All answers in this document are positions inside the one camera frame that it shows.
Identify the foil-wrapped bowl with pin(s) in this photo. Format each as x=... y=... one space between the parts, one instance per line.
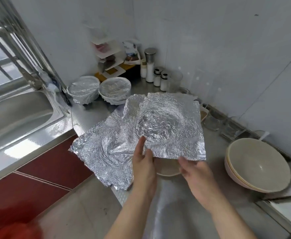
x=170 y=124

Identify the red kitchen cabinet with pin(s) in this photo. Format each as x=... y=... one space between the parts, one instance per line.
x=51 y=171

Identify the person's right forearm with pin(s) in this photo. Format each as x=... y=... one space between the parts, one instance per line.
x=230 y=221

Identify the stainless steel sink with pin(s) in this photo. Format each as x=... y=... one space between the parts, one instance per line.
x=16 y=119

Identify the red plastic bag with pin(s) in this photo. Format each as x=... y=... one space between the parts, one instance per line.
x=11 y=231

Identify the small white tan-capped bottle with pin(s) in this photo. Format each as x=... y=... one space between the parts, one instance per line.
x=143 y=71

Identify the cream bowl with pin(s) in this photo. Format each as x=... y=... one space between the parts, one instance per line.
x=168 y=167

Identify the white dish brush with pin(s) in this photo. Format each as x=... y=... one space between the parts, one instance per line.
x=52 y=87

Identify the colourful snack packet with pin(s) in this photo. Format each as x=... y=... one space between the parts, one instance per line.
x=131 y=51

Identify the white spoon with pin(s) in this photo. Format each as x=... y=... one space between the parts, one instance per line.
x=263 y=135

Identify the person's right hand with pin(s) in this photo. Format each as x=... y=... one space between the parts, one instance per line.
x=199 y=180

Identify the white rectangular tray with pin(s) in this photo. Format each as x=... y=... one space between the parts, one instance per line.
x=203 y=114

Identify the tall white steel-capped bottle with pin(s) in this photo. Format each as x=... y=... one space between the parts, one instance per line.
x=150 y=69

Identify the white shaker with black lid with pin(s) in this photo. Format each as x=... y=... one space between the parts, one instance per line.
x=157 y=79
x=164 y=83

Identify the person's left forearm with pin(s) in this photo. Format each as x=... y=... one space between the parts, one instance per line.
x=133 y=219

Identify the foil-covered bowl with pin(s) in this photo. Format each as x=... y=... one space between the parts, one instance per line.
x=83 y=89
x=114 y=89

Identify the steel faucet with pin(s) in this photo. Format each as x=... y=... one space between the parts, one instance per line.
x=23 y=67

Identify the stack of aluminium foil sheets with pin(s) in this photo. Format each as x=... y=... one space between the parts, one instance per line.
x=100 y=146

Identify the person's left hand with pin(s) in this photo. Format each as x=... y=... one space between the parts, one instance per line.
x=144 y=170

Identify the white corner shelf rack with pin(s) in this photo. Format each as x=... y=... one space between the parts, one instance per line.
x=110 y=52

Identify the pink bowl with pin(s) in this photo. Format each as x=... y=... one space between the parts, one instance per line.
x=260 y=164

